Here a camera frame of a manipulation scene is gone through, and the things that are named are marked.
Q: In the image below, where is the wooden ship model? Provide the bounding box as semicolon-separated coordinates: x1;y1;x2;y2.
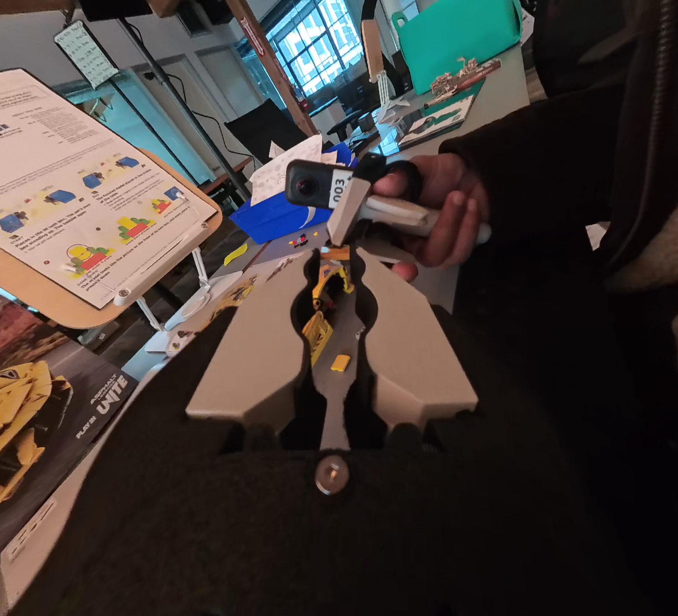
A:
430;57;501;97

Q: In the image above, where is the blue tissue box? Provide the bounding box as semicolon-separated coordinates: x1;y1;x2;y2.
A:
229;142;353;245

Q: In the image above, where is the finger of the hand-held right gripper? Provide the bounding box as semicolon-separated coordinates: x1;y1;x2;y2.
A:
326;176;373;248

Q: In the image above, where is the yellow toy brick car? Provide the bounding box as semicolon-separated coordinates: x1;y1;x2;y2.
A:
302;247;357;368

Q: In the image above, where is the black stand pole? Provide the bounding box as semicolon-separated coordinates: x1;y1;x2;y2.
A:
114;17;252;198

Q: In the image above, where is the person's right hand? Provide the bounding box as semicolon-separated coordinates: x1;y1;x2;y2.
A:
371;152;490;284

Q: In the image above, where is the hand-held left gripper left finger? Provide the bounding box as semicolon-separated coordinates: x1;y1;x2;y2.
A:
185;250;319;434

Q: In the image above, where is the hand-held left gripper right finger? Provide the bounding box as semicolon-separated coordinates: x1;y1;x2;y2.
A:
354;248;480;430

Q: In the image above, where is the grey desk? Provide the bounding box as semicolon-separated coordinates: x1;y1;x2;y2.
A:
0;52;530;596

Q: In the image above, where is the white tag card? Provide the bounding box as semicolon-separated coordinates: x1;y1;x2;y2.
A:
53;20;120;90

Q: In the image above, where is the window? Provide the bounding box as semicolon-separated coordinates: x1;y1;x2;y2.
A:
267;0;366;97

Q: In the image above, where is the green plastic bin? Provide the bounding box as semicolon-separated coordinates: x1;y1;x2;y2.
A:
392;0;522;95

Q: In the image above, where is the black office chair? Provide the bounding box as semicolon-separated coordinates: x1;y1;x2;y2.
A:
224;98;319;166

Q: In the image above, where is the person's right forearm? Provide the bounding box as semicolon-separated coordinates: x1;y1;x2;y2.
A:
439;73;658;320

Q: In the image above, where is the toy set box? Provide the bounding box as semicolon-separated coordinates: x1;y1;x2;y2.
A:
0;298;139;548

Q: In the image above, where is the flat printed box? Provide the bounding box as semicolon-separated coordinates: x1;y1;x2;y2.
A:
397;94;476;148

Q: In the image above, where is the printed instruction sheet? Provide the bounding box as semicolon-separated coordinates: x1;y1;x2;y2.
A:
0;69;219;309

